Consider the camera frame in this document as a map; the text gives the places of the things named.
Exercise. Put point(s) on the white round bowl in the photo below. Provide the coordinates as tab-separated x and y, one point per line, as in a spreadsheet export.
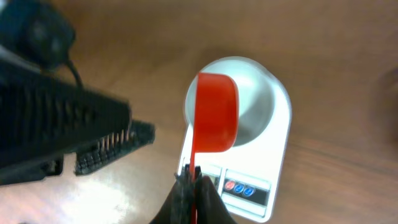
255	86

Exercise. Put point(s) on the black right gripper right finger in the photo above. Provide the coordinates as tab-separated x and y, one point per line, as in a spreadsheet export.
210	208

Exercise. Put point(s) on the red plastic measuring scoop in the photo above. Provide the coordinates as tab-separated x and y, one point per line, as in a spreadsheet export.
216	115

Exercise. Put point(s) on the white digital kitchen scale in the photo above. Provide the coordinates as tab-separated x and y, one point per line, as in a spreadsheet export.
247	176

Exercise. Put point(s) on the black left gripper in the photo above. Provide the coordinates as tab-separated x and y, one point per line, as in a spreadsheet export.
43	118

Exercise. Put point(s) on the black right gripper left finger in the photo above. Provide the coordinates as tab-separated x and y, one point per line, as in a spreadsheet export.
177	207

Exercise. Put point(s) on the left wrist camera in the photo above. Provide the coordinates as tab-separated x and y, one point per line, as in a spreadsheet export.
37	32

